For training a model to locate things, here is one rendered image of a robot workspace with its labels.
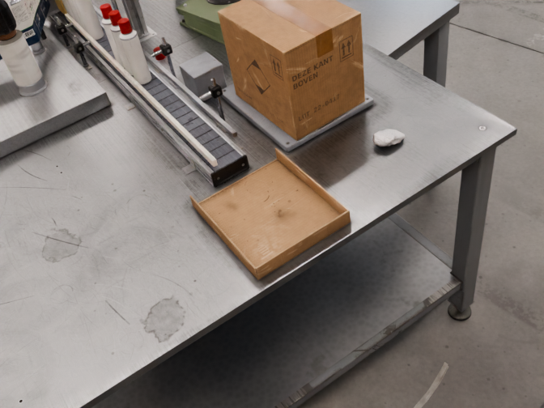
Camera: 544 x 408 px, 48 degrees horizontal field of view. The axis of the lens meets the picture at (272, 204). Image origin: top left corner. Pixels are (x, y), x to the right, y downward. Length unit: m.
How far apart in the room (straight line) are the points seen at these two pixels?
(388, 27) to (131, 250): 1.12
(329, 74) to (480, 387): 1.13
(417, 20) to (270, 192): 0.87
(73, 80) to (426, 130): 1.10
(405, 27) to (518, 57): 1.47
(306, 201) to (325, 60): 0.36
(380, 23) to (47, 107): 1.09
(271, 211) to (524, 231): 1.33
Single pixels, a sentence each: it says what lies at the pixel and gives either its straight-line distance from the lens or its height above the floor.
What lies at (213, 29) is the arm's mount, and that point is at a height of 0.87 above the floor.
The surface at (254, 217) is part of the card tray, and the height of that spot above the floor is 0.83.
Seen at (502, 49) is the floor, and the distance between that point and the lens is 3.54.
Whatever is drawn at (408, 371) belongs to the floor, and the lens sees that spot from 2.17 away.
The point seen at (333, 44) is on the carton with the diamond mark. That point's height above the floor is 1.07.
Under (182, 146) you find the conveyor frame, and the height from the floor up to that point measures 0.87.
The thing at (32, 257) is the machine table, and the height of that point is 0.83.
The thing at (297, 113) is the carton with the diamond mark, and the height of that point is 0.93.
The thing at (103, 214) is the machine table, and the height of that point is 0.83.
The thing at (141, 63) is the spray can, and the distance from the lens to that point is 1.90.
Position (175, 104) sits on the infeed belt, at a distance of 1.82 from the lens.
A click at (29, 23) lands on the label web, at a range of 2.26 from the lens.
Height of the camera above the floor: 1.89
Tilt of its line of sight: 45 degrees down
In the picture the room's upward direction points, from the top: 12 degrees counter-clockwise
